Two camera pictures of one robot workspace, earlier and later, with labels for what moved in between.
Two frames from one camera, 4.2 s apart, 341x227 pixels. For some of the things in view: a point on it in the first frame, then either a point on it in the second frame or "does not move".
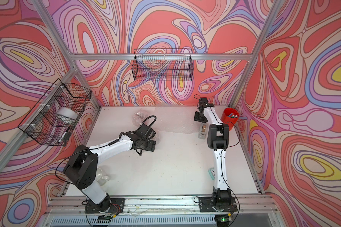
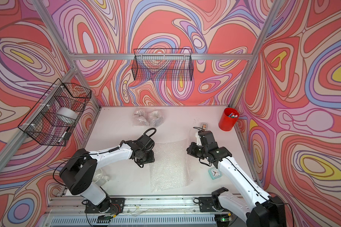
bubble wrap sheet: x=157 y=137 -> x=155 y=118
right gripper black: x=196 y=117 -> x=191 y=150
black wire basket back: x=163 y=65 does not move
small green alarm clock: x=211 y=172 does not move
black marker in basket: x=66 y=135 does not move
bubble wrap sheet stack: x=176 y=119 -> x=171 y=168
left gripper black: x=152 y=145 -> x=152 y=159
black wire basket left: x=51 y=120 does not move
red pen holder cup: x=229 y=116 does not move
